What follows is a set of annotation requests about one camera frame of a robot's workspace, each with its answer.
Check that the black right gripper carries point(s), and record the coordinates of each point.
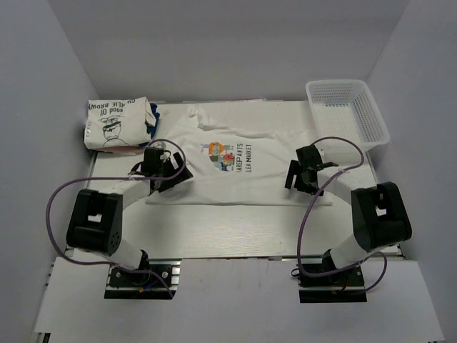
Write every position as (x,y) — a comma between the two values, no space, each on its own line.
(295,169)

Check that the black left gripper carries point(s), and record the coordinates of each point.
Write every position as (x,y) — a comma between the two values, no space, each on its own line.
(183,176)

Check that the white SpongeBob print t-shirt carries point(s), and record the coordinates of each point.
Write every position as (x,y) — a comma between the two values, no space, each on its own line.
(231,165)

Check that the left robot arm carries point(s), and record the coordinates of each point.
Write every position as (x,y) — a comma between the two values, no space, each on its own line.
(97,218)

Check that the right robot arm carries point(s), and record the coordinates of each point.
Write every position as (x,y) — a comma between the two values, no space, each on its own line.
(378,215)

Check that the pink folded t-shirt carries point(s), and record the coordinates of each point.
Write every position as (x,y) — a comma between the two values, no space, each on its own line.
(112,149)

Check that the blue folded t-shirt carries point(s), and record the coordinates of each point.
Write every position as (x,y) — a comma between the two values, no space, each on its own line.
(151,122)

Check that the white Charlie Brown folded t-shirt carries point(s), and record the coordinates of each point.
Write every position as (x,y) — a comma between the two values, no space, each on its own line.
(116,123)

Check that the white plastic mesh basket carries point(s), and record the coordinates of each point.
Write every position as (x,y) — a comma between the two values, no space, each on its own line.
(347,108)

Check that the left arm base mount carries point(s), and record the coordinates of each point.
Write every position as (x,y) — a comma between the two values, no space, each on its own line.
(157,286)

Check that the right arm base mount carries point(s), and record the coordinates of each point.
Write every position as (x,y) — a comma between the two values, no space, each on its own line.
(344,287)

